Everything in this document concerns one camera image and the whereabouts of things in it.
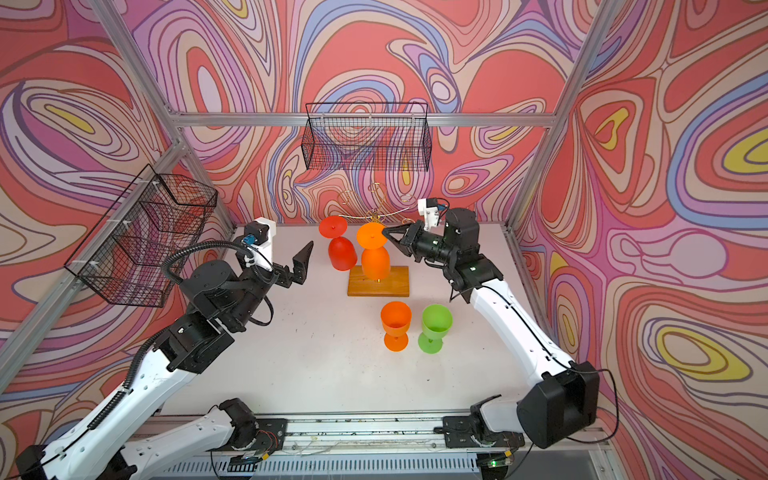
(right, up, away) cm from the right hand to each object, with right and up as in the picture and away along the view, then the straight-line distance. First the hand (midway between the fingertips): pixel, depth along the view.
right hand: (381, 239), depth 68 cm
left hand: (-18, 0, -8) cm, 20 cm away
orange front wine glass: (-1, -5, +7) cm, 9 cm away
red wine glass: (-11, -3, +14) cm, 18 cm away
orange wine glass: (+4, -21, +12) cm, 25 cm away
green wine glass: (+15, -23, +15) cm, 32 cm away
